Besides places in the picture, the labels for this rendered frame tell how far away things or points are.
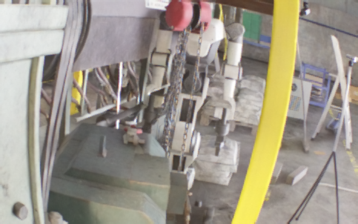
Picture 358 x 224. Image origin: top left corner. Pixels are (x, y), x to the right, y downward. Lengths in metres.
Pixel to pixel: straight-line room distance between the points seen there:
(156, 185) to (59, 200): 0.31
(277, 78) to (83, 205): 0.78
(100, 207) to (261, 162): 0.65
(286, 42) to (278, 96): 0.20
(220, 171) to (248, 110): 1.86
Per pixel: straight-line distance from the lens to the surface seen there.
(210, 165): 3.47
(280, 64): 1.35
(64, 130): 1.82
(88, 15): 0.84
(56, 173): 1.15
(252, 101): 5.18
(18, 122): 0.70
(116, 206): 1.01
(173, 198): 1.42
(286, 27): 1.35
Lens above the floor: 1.33
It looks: 13 degrees down
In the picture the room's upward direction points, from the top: 9 degrees clockwise
